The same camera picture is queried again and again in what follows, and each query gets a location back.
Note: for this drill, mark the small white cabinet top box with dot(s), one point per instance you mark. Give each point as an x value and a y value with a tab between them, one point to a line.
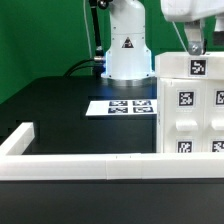
181	65

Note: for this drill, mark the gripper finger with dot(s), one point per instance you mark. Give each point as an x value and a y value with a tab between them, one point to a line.
218	33
195	37

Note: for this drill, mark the white cabinet body box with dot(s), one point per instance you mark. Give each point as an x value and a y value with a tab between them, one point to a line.
159	90

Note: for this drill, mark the white U-shaped frame wall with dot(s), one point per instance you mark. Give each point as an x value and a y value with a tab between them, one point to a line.
16	165

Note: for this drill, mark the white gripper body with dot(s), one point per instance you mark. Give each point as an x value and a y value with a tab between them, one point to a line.
190	10

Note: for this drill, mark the white cabinet door panel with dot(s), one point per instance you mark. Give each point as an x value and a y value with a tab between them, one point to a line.
182	116
214	116

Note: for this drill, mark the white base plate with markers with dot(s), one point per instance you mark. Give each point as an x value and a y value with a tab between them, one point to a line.
122	107

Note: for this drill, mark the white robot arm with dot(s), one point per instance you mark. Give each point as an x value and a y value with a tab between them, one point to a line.
128	57

